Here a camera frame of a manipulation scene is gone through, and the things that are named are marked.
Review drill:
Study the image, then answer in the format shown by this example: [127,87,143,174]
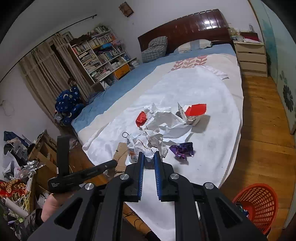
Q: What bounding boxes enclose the cluttered junk pile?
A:
[1,131,57,226]

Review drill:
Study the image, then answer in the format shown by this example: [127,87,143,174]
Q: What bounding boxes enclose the left wall lamp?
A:
[119,1,134,18]

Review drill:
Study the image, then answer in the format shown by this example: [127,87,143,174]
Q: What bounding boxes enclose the white cloth on bed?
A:
[82,65,242,241]

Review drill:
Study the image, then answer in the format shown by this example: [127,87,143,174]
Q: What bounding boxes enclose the white and blue pillow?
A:
[174,39,212,54]

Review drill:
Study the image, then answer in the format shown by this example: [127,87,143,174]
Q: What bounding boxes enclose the brown cardboard piece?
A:
[108,143,128,176]

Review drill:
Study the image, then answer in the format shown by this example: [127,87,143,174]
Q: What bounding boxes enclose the white bookshelf with books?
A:
[69,25,138,92]

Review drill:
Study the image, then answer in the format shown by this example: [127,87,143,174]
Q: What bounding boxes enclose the white paper ball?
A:
[144,130,168,158]

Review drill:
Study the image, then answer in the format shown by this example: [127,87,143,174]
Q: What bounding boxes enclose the grey plaid pillow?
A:
[142,36,168,63]

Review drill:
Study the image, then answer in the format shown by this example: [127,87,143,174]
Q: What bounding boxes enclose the cream patterned blanket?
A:
[72,53,243,151]

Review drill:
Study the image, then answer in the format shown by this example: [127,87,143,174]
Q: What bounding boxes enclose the person's left hand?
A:
[41,191,76,222]

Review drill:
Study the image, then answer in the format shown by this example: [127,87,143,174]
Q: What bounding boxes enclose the white printed plastic bag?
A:
[122,132,142,164]

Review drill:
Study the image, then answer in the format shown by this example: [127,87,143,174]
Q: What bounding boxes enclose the wooden bed with headboard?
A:
[84,9,236,155]

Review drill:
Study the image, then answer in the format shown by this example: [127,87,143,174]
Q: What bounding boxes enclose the red plastic trash basket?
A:
[232,183,278,235]

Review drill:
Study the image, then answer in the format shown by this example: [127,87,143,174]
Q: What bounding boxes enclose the red and white carton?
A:
[177,103,207,126]

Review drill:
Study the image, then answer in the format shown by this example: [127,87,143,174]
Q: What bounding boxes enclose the purple wrapper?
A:
[169,142,194,160]

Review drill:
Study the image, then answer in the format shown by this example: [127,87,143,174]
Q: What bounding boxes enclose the glass sliding wardrobe doors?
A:
[249,1,295,135]

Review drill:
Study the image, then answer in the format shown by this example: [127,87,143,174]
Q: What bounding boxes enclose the large white paper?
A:
[140,103,192,144]

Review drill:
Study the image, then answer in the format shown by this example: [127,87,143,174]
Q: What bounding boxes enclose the blue moon pattern blanket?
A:
[54,84,85,126]

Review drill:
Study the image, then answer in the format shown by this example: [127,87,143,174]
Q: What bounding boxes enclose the beige curtains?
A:
[18,32,94,123]

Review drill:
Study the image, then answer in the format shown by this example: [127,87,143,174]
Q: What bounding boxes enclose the red wrapper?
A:
[135,111,147,128]

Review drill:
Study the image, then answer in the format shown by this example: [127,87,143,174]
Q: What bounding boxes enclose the beige bedside drawer cabinet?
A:
[233,41,267,77]

